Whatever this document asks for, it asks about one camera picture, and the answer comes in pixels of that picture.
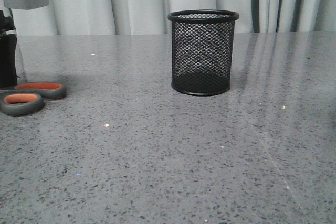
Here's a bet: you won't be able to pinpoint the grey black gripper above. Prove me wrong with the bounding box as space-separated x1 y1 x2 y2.
1 0 49 88

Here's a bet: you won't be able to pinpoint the grey orange handled scissors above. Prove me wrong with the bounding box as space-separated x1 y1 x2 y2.
1 82 67 116

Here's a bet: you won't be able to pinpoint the black mesh pen cup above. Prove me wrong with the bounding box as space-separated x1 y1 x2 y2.
167 9 239 96

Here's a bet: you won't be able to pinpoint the grey pleated curtain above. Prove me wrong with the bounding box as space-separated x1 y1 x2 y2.
5 0 335 36

